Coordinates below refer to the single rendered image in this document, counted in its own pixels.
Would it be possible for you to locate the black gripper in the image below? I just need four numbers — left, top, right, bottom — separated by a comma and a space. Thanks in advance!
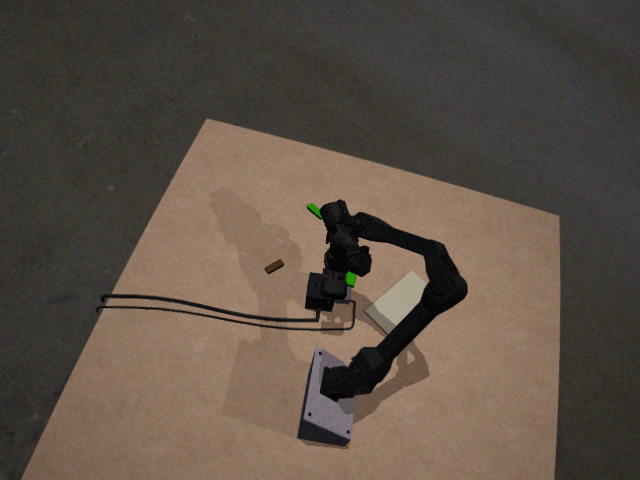
320, 232, 353, 300

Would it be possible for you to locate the green rectangular block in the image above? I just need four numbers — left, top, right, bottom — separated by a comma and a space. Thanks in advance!
345, 271, 357, 288
307, 203, 322, 220

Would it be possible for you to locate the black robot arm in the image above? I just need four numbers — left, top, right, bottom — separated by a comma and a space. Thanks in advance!
320, 199, 468, 401

